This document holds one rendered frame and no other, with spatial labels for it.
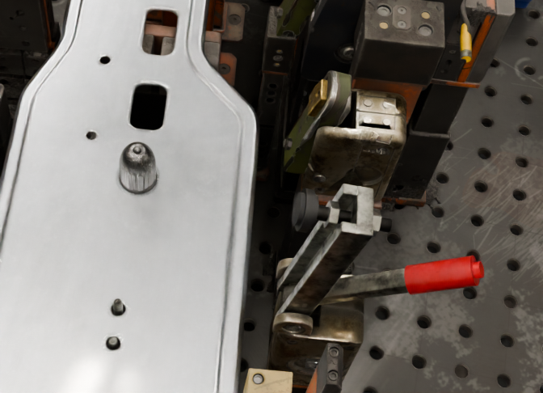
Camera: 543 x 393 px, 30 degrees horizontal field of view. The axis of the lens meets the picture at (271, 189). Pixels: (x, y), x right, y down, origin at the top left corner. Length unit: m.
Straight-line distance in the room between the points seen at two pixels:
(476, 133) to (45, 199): 0.65
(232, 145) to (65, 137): 0.15
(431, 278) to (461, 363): 0.47
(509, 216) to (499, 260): 0.07
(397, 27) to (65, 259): 0.34
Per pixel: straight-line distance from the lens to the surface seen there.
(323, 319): 0.81
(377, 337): 1.19
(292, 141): 0.92
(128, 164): 0.87
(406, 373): 1.18
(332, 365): 0.64
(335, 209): 0.66
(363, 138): 0.87
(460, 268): 0.74
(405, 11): 0.89
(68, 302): 0.86
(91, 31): 1.00
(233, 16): 1.39
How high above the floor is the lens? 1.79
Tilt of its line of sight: 61 degrees down
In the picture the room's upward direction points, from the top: 12 degrees clockwise
